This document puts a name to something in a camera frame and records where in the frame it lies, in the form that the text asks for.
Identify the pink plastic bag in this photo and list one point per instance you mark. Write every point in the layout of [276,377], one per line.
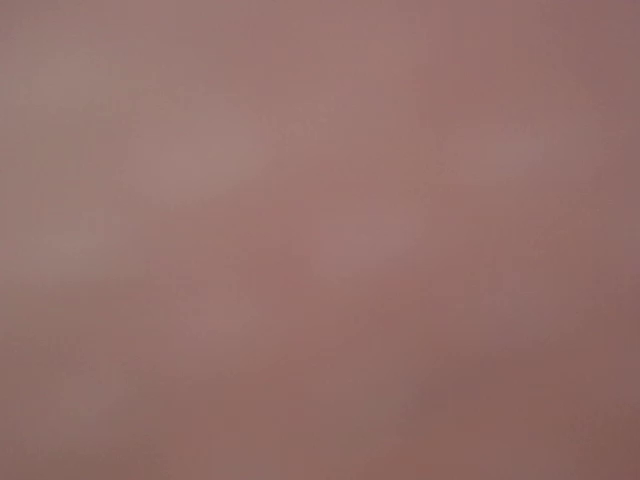
[319,239]

